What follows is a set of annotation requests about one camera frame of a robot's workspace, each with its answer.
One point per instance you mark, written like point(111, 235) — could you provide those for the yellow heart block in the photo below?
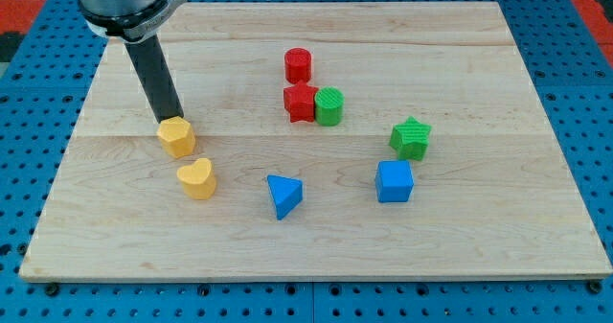
point(198, 180)

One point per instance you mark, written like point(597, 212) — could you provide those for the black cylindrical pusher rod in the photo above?
point(150, 65)

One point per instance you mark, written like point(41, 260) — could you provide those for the red star block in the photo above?
point(299, 102)

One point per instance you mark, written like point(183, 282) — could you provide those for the blue triangle block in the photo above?
point(286, 194)

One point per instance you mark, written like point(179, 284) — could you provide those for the yellow hexagon block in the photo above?
point(176, 137)

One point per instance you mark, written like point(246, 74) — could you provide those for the blue cube block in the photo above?
point(394, 181)

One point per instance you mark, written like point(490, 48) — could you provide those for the red cylinder block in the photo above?
point(297, 65)

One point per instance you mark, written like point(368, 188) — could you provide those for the wooden board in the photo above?
point(493, 198)

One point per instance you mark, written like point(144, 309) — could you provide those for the green cylinder block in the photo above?
point(329, 104)

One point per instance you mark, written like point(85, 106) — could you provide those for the green star block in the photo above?
point(410, 139)

